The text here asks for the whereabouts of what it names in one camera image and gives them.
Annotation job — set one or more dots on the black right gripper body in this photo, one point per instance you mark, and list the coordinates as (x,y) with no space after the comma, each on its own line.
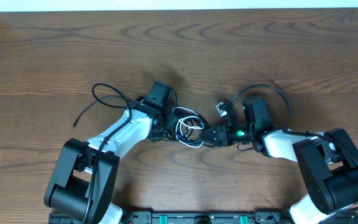
(217,135)

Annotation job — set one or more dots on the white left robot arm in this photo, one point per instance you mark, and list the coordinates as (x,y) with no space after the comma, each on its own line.
(83,179)

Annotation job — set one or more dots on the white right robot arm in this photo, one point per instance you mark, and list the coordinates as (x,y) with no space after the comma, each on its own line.
(328,161)

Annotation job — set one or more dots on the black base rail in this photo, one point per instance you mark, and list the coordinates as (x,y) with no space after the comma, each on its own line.
(145,217)

